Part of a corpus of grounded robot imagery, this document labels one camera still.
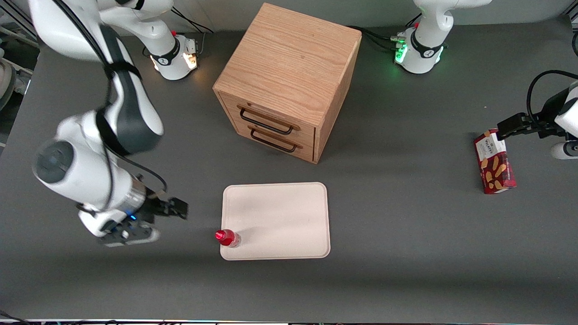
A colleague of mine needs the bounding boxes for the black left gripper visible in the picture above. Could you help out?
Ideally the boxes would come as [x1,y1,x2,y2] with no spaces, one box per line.
[497,87,570,142]

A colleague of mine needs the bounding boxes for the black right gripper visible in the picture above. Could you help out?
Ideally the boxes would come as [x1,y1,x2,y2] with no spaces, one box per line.
[135,197,189,227]

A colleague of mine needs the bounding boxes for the red coke bottle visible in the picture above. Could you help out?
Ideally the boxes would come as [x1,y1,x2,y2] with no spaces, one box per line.
[214,229,242,249]

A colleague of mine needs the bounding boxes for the cream plastic tray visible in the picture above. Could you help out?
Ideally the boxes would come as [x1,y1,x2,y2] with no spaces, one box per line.
[220,182,331,261]

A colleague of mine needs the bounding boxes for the red shortbread cookie box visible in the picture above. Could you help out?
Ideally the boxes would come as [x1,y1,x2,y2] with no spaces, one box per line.
[473,129,517,195]

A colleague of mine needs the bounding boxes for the wooden drawer cabinet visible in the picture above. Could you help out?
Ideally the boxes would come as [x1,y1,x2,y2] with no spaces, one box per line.
[213,2,363,164]

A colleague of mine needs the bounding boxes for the beige round fixture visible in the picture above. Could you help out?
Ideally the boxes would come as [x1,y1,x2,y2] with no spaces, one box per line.
[0,58,19,111]

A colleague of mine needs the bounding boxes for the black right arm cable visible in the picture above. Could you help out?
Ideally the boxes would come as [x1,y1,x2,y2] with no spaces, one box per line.
[53,0,168,213]

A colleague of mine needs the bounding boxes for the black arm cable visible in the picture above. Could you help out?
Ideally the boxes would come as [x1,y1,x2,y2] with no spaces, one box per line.
[53,0,168,213]
[526,70,578,129]

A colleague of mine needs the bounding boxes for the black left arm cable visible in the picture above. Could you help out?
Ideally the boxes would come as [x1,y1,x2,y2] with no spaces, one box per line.
[526,70,578,129]

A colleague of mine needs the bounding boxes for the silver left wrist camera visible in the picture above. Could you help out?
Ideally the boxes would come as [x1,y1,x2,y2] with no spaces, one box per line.
[550,140,578,160]

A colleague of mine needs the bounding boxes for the wooden drawer with black handle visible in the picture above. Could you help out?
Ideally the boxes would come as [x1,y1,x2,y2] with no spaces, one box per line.
[220,94,317,149]
[229,119,316,163]

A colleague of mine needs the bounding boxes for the black left base cables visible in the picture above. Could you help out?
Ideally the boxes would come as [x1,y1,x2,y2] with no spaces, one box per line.
[347,13,423,53]

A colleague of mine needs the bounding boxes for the black base cables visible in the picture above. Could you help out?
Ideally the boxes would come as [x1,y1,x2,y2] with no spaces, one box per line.
[347,13,423,53]
[169,6,216,59]

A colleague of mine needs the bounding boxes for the black right base cables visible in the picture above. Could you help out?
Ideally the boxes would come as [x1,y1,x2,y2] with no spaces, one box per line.
[169,6,216,59]

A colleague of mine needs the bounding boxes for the aluminium frame profile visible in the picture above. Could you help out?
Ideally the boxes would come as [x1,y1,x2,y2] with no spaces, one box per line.
[0,0,40,48]

